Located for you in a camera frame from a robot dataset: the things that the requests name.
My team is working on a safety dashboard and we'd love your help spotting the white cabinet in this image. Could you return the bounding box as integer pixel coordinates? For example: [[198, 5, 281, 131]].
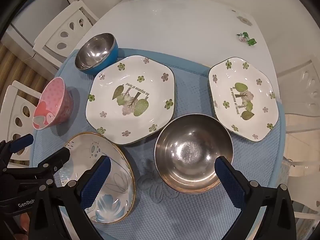
[[5, 0, 72, 63]]

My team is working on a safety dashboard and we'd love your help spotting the pink patterned bowl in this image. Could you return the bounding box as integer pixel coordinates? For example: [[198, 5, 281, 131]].
[[32, 77, 73, 130]]

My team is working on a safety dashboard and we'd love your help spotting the small green flower ornament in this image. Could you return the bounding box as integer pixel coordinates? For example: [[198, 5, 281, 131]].
[[236, 32, 257, 47]]

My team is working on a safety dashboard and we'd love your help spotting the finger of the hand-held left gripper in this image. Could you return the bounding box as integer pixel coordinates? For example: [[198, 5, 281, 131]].
[[37, 147, 71, 174], [5, 134, 34, 156]]

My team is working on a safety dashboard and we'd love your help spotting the hexagonal white tree-print plate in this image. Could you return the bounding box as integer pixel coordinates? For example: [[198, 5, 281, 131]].
[[85, 55, 175, 146], [208, 57, 280, 142]]

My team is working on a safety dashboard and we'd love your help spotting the round plate with blue flower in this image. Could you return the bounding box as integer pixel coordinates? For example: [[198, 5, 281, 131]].
[[54, 132, 137, 224]]

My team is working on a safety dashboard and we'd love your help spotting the blue steel bowl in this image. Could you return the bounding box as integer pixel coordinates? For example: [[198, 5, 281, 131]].
[[75, 32, 119, 75]]

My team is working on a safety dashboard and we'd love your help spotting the pink steel bowl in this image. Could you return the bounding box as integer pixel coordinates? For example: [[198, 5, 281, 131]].
[[154, 114, 234, 194]]

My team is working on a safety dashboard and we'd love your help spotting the light blue table mat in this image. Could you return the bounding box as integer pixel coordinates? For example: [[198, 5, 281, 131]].
[[29, 47, 287, 240]]

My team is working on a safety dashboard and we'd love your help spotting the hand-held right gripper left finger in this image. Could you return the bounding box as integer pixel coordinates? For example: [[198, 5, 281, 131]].
[[28, 156, 112, 240]]

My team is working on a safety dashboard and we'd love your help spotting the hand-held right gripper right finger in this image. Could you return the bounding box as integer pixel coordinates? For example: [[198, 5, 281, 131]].
[[214, 156, 297, 240]]

